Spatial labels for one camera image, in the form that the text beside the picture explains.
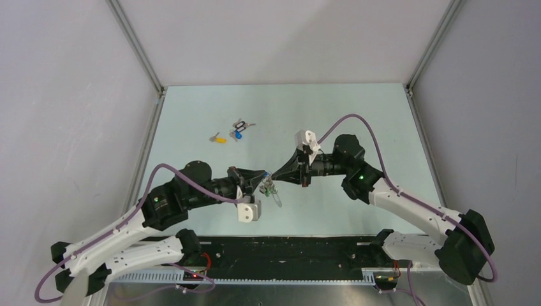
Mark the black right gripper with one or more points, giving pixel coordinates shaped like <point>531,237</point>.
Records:
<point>297,169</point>

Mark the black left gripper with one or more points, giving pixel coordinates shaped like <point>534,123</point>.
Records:
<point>244,178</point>

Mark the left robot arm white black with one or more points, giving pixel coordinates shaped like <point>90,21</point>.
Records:
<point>112,253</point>

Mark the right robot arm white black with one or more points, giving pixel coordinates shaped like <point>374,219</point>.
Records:
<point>414,202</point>

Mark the blue tagged key on table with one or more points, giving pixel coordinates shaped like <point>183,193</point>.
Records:
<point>235,135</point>

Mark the yellow tagged key on table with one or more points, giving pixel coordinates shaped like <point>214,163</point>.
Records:
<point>216,139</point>

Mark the black tagged key on table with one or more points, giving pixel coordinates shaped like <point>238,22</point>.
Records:
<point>241,125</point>

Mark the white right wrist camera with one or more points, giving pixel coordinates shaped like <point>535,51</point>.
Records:
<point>306,142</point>

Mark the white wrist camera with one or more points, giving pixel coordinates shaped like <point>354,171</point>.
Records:
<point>248,206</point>
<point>306,142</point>

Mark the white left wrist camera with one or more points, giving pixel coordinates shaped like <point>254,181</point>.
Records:
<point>248,206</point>

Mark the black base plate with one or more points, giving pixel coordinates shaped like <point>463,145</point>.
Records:
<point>290,258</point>

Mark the left aluminium corner post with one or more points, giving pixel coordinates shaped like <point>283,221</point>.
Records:
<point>133,40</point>

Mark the aluminium corner post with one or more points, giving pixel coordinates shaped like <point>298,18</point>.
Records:
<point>133,40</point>
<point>450,14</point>

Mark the aluminium frame rail front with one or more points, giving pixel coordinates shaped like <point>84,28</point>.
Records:
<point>304,260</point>

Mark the right aluminium corner post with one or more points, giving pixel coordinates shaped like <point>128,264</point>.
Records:
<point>450,14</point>

